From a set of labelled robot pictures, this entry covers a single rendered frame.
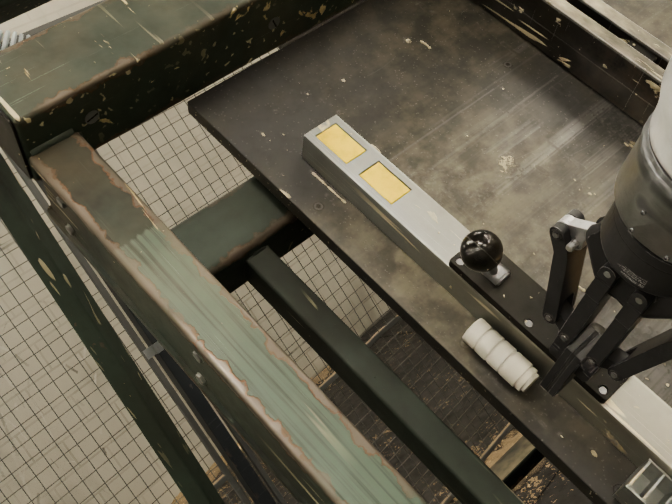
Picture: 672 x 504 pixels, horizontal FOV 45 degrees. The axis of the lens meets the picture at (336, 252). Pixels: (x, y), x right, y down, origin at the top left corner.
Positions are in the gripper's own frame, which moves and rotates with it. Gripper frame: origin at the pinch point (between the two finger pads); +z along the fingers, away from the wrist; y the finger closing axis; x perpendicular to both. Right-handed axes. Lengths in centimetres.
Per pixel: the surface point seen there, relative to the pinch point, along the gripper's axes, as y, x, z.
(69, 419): -220, 1, 442
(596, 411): 3.8, 6.0, 12.9
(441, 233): -19.1, 8.4, 11.4
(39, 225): -78, -13, 56
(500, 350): -6.4, 3.6, 12.5
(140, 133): -346, 150, 391
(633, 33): -23, 46, 8
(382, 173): -28.7, 9.2, 11.4
